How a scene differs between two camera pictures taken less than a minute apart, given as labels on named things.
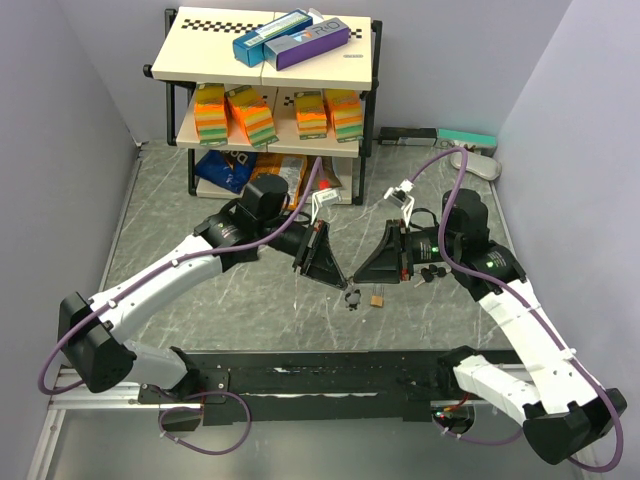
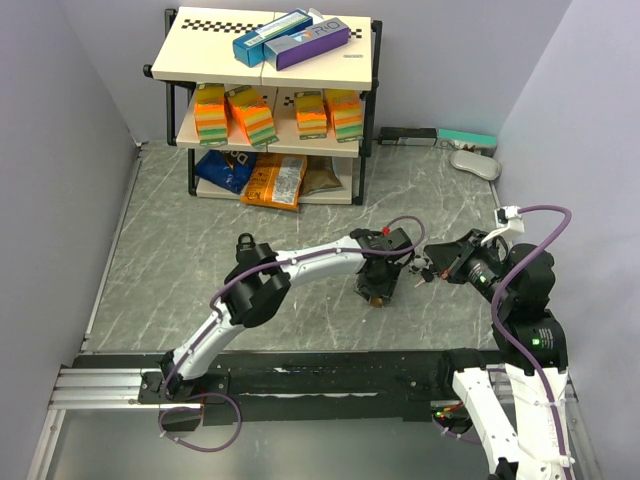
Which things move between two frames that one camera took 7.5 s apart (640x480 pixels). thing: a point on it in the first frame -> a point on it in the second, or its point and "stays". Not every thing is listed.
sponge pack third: x=311 y=115 stays
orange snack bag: x=292 y=167 stays
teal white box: x=483 y=142 stays
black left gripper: x=318 y=263 -> x=386 y=290
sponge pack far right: x=344 y=112 stays
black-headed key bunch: x=353 y=299 -> x=427 y=276
